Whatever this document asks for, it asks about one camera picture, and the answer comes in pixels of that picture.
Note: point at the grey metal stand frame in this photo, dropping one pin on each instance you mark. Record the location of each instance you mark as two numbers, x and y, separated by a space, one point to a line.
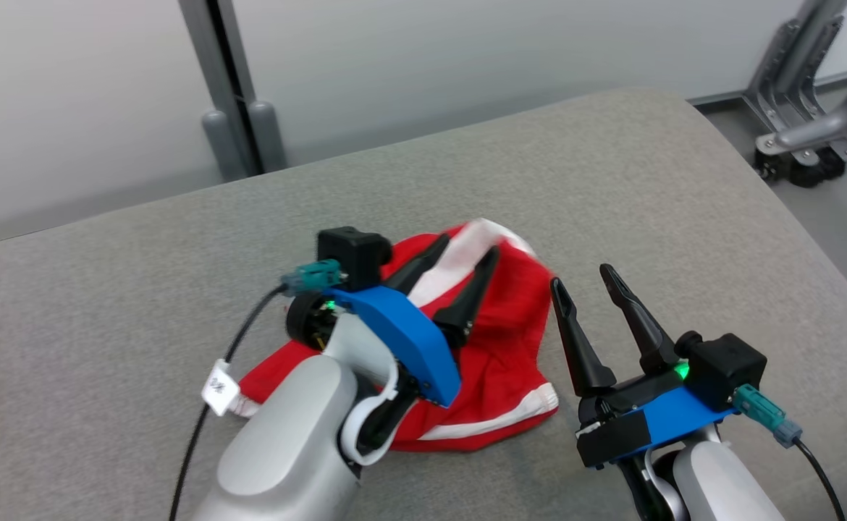
807 134

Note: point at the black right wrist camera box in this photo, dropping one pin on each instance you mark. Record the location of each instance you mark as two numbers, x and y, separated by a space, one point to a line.
727 369

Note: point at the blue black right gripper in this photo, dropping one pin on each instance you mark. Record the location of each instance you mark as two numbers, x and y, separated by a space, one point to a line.
626 427

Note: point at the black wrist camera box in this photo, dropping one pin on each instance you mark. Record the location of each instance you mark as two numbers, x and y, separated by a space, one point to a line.
355 253
727 369

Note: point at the grey metal partition post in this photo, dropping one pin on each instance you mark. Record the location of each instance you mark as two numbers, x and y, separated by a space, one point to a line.
195 29

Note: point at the red white jersey shirt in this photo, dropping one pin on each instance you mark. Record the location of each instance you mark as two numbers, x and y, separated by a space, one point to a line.
503 376

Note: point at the black caster wheel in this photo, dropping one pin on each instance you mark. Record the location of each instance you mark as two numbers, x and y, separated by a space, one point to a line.
818 172
772 166

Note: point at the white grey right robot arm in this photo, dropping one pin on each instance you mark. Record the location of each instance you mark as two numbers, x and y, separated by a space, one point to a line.
720 485

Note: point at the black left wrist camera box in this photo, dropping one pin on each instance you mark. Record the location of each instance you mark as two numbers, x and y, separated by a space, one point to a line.
355 253

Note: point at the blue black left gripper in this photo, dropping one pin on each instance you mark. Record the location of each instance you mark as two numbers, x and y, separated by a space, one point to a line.
409 333

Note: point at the grey cylindrical bumper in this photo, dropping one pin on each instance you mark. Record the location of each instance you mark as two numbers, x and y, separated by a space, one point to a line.
268 137
222 145

